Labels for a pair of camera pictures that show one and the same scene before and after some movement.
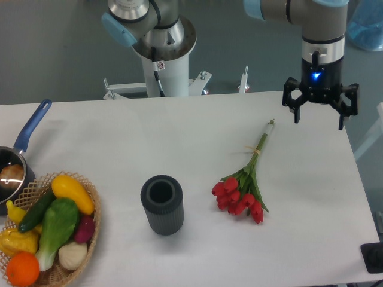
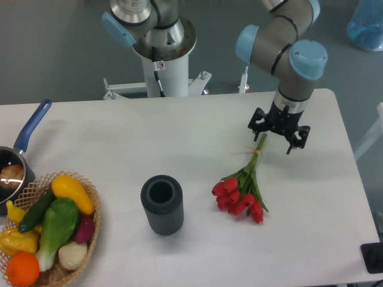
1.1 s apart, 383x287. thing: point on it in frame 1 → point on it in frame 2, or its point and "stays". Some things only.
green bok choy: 58,225 stays
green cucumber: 36,208 stays
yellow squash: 64,187 stays
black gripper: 321,83 → 281,121
